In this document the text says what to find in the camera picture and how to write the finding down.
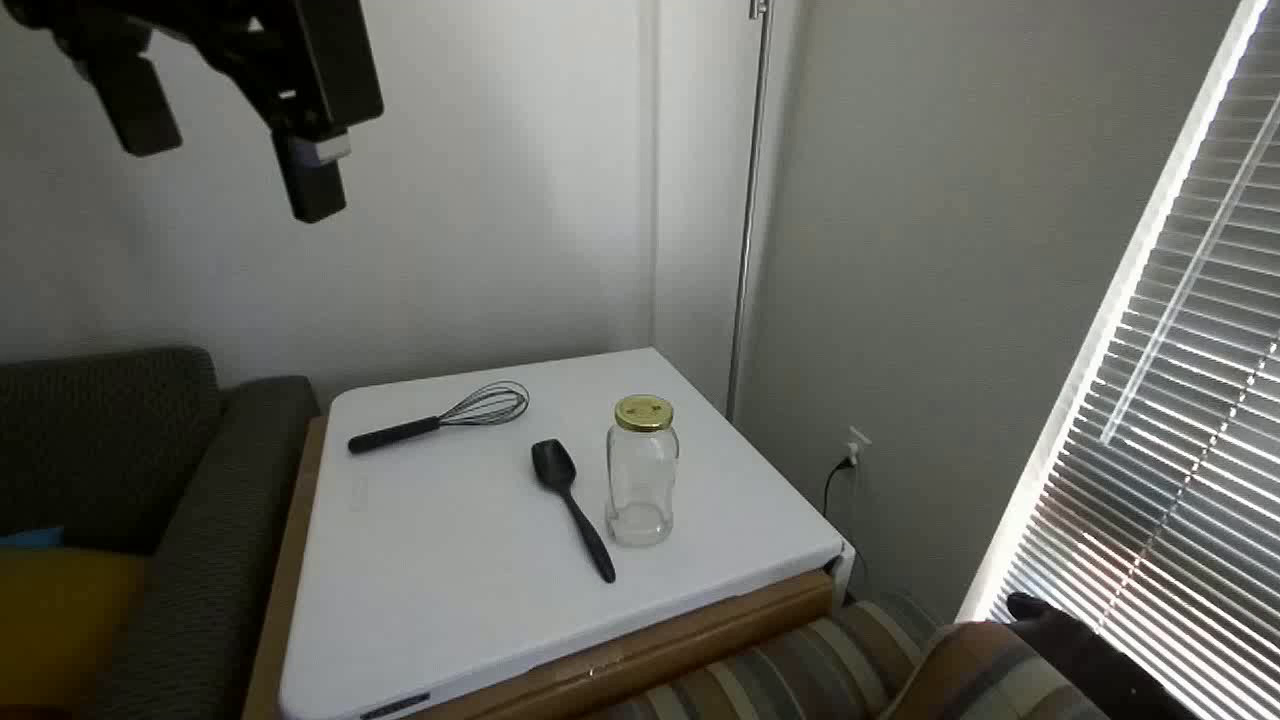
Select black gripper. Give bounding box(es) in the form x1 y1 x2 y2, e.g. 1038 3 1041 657
0 0 388 228

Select yellow metal jar lid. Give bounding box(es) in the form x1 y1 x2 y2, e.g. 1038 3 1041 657
611 390 681 437

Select clear glass jar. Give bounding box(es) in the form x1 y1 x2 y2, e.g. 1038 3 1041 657
604 418 685 551

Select dark grey sofa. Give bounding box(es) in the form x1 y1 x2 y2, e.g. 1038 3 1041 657
0 349 326 720

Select blue cloth item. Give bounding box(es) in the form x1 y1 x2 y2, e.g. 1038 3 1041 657
0 523 69 555

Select white plastic board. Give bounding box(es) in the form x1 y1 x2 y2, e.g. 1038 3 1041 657
277 349 857 720

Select black plastic spoon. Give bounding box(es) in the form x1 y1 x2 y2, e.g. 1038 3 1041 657
527 437 621 588

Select yellow cushion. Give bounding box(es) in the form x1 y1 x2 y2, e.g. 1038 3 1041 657
0 547 151 711

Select striped fabric sofa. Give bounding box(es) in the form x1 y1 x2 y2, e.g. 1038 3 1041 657
583 596 945 720

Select striped sofa cushion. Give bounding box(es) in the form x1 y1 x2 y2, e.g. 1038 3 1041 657
878 617 1113 720

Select white blind wand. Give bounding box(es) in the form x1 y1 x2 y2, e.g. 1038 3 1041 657
1101 120 1280 438

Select black fuzzy object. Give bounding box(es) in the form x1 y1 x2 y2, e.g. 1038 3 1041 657
1005 593 1206 720

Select white window blinds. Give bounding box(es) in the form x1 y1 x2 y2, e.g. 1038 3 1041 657
977 0 1280 720

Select black handled wire whisk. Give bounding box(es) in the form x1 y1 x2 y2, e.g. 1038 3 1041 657
344 379 535 459

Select thin vertical wall conduit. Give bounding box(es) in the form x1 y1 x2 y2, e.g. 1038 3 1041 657
723 0 777 390

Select black power cable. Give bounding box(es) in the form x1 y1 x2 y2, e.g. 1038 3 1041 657
818 453 861 526

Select white window frame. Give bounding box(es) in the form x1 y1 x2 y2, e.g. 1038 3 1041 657
958 0 1271 629

